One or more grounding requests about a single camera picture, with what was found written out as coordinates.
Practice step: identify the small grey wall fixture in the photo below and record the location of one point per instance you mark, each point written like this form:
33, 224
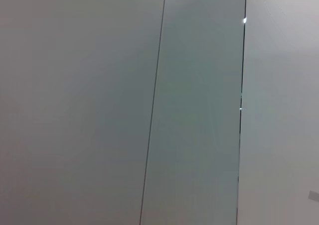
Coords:
314, 195

